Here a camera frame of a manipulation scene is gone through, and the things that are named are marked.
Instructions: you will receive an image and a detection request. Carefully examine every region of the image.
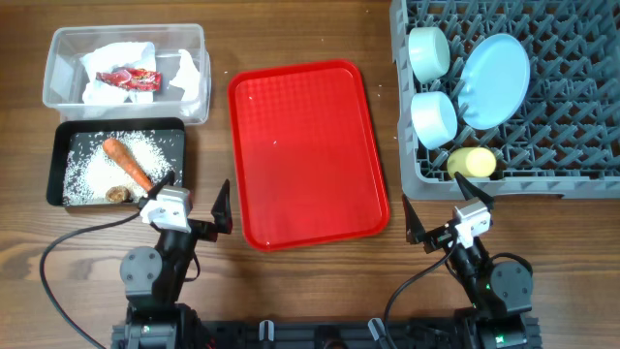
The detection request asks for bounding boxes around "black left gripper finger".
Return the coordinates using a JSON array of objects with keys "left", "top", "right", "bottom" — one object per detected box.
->
[
  {"left": 146, "top": 170, "right": 175, "bottom": 199},
  {"left": 211, "top": 179, "right": 233, "bottom": 235}
]

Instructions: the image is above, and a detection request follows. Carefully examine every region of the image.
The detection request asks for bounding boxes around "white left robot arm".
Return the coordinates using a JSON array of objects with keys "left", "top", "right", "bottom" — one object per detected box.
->
[{"left": 111, "top": 171, "right": 233, "bottom": 349}]

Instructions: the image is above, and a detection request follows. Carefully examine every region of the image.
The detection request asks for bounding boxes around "black waste tray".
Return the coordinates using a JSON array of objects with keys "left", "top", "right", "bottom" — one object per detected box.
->
[{"left": 46, "top": 117, "right": 185, "bottom": 207}]

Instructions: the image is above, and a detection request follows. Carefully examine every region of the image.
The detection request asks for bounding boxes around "red plastic tray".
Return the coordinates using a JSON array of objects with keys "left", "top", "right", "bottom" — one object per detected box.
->
[{"left": 228, "top": 59, "right": 390, "bottom": 251}]

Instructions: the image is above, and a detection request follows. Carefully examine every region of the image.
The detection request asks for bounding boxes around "red snack wrapper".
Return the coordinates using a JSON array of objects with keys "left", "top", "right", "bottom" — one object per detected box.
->
[{"left": 96, "top": 68, "right": 162, "bottom": 92}]

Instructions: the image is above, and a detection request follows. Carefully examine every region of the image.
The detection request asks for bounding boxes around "grey dishwasher rack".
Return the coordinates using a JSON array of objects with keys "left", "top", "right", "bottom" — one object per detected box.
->
[{"left": 389, "top": 0, "right": 619, "bottom": 200}]

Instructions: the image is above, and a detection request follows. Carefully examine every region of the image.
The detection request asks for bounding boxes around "light blue plate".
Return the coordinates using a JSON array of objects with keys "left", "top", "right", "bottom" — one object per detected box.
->
[{"left": 457, "top": 33, "right": 531, "bottom": 130}]

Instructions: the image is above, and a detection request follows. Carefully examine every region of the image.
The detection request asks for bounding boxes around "mint green bowl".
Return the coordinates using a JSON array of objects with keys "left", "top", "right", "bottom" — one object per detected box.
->
[{"left": 407, "top": 27, "right": 450, "bottom": 83}]

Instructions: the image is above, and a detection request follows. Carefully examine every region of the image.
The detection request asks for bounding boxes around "white paper napkin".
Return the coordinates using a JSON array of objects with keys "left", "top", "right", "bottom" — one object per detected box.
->
[{"left": 80, "top": 42, "right": 209, "bottom": 110}]

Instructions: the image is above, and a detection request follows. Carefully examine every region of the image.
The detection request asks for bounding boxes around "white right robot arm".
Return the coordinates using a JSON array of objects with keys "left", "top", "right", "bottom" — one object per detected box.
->
[{"left": 384, "top": 173, "right": 542, "bottom": 348}]

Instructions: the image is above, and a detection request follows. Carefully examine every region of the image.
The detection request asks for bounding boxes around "clear plastic bin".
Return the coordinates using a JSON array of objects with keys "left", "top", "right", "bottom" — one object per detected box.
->
[{"left": 43, "top": 23, "right": 211, "bottom": 124}]

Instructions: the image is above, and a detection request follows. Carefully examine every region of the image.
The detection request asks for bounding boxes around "orange carrot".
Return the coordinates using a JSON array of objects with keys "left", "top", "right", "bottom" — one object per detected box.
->
[{"left": 103, "top": 138, "right": 153, "bottom": 192}]

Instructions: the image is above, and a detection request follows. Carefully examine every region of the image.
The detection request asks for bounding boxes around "yellow plastic cup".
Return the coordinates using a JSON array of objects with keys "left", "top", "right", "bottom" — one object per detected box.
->
[{"left": 447, "top": 147, "right": 497, "bottom": 178}]

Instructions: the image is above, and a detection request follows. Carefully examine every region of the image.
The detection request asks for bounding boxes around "white rice pile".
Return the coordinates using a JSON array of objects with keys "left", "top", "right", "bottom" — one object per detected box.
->
[{"left": 62, "top": 129, "right": 185, "bottom": 206}]

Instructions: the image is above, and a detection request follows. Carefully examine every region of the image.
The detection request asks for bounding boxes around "brown food scrap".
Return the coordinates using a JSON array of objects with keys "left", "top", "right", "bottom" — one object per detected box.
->
[{"left": 106, "top": 186, "right": 131, "bottom": 204}]

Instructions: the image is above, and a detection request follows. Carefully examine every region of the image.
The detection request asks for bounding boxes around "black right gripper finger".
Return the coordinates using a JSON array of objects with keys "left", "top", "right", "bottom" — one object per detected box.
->
[
  {"left": 402, "top": 194, "right": 426, "bottom": 244},
  {"left": 454, "top": 172, "right": 495, "bottom": 209}
]

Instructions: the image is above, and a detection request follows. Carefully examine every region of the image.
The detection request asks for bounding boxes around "light blue small bowl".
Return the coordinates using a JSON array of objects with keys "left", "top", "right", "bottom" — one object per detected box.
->
[{"left": 411, "top": 91, "right": 457, "bottom": 149}]

